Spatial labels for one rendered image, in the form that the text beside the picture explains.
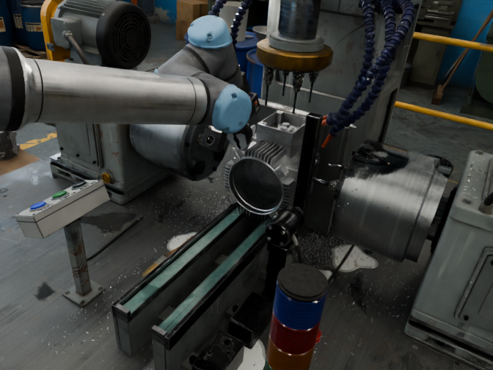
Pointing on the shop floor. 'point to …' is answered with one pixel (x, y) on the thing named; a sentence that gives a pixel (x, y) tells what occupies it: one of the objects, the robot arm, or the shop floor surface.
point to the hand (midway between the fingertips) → (240, 149)
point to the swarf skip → (484, 71)
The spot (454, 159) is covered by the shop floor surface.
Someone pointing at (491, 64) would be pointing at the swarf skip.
